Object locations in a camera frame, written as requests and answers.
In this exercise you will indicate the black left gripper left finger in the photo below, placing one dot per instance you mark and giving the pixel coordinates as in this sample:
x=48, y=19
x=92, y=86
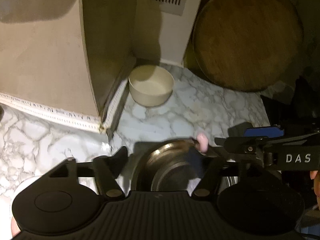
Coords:
x=106, y=171

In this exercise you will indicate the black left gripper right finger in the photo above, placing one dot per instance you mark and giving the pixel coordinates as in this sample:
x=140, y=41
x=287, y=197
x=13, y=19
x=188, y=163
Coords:
x=211, y=169

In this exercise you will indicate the large steel bowl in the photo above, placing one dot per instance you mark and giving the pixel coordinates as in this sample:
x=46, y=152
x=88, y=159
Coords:
x=141, y=178

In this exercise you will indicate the cream round bowl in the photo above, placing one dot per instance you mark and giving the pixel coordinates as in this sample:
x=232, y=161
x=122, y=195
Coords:
x=150, y=85

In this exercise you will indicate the person's right hand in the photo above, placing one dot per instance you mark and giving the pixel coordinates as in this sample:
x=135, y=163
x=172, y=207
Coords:
x=315, y=176

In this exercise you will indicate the person's left hand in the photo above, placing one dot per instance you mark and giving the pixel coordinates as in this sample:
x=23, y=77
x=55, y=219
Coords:
x=14, y=227

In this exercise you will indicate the white music note trim strip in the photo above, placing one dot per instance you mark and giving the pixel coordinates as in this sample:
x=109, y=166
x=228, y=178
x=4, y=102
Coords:
x=89, y=123

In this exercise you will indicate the round wooden cutting board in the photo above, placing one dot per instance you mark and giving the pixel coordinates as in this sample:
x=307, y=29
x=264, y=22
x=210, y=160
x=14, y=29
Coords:
x=246, y=45

